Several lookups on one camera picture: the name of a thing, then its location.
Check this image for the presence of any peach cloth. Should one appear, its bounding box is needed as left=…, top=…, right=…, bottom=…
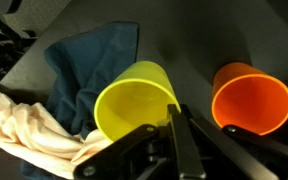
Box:
left=0, top=81, right=114, bottom=180

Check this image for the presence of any yellow plastic cup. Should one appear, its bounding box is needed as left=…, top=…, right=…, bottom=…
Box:
left=93, top=60, right=182, bottom=143

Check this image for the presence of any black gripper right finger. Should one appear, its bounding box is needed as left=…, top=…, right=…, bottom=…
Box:
left=179, top=104, right=288, bottom=180

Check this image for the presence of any orange plastic cup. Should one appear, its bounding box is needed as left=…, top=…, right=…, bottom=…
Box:
left=211, top=61, right=288, bottom=137

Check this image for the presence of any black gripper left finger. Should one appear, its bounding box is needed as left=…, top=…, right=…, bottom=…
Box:
left=73, top=103, right=207, bottom=180

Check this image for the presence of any navy blue cloth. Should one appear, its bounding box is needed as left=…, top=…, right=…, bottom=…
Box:
left=19, top=21, right=141, bottom=180

